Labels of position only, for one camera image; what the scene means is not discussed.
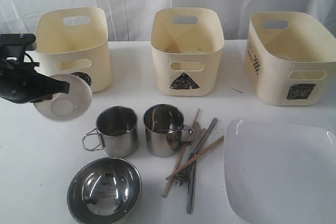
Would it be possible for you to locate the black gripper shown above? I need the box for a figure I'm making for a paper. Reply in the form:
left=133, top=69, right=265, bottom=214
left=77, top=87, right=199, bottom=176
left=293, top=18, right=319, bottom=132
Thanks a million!
left=1, top=59, right=70, bottom=104

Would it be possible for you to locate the small white bowl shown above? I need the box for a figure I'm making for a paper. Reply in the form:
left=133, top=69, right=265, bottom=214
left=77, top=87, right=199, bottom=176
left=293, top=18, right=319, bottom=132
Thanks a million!
left=34, top=74, right=92, bottom=121

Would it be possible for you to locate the steel mug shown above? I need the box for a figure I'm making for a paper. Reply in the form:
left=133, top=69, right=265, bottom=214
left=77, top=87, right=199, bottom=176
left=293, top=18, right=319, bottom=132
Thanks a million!
left=82, top=106, right=139, bottom=158
left=143, top=104, right=195, bottom=157

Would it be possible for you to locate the stainless steel bowl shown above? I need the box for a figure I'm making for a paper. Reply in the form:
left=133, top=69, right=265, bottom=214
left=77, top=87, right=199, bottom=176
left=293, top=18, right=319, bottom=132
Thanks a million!
left=67, top=157, right=142, bottom=223

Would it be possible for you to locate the wooden chopstick long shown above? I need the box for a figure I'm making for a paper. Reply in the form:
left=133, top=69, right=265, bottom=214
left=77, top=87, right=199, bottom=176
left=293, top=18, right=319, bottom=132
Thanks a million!
left=162, top=108, right=200, bottom=198

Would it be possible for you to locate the steel table knife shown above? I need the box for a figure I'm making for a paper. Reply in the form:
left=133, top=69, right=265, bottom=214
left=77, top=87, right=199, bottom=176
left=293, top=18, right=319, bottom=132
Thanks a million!
left=187, top=129, right=208, bottom=161

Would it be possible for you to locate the wooden chopstick crossing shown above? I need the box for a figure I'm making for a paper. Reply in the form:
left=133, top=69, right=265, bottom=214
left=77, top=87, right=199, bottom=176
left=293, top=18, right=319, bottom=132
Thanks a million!
left=165, top=135, right=225, bottom=180

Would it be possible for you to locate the cream bin with circle mark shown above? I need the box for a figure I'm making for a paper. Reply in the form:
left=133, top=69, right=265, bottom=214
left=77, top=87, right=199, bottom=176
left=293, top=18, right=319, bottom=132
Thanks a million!
left=34, top=7, right=112, bottom=92

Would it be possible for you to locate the cream bin with triangle mark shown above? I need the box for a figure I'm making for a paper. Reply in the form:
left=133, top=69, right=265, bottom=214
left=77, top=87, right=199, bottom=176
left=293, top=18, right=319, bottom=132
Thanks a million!
left=150, top=7, right=225, bottom=96

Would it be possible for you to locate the white square plate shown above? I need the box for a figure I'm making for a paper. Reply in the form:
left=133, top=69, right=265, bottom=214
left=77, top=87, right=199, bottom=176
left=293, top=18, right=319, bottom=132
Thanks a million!
left=224, top=119, right=335, bottom=223

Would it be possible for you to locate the cream bin with square mark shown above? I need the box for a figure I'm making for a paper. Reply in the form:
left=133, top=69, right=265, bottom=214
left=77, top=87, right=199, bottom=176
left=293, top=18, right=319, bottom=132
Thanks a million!
left=245, top=12, right=335, bottom=106

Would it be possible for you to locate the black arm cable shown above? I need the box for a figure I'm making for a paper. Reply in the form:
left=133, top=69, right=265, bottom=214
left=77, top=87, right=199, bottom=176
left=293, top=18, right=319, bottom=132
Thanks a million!
left=22, top=50, right=40, bottom=69

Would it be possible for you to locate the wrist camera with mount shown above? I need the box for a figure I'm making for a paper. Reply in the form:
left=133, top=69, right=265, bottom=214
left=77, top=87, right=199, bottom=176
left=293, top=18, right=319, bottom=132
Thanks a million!
left=1, top=34, right=37, bottom=62

